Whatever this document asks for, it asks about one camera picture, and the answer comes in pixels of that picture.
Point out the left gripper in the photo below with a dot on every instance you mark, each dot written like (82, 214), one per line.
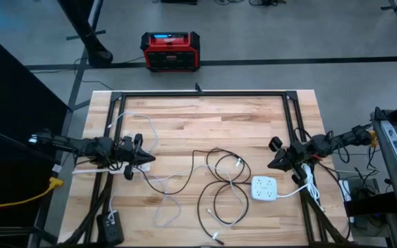
(126, 151)

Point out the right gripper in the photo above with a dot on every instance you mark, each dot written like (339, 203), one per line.
(295, 155)

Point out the white square power hub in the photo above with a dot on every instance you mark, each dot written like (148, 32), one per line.
(264, 188)

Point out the black power bank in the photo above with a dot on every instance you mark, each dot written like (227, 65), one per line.
(110, 232)

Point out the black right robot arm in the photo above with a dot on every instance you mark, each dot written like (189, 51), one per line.
(326, 144)

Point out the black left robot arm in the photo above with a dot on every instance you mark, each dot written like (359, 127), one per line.
(88, 148)

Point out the white floor power strip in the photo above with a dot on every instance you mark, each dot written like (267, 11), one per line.
(345, 191)

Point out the yellow plug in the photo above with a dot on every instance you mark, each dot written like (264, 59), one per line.
(373, 138)

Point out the red portable power station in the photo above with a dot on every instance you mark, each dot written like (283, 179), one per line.
(170, 51)

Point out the grey power strip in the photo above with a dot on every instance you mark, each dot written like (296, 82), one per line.
(395, 144)

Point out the large black panel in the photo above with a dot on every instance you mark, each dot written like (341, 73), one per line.
(12, 120)

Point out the black box on floor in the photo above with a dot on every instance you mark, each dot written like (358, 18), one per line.
(178, 1)

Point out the black aluminium table frame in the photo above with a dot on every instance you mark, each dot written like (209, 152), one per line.
(202, 93)

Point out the small black frame clamp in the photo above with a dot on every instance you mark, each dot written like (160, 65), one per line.
(198, 89)

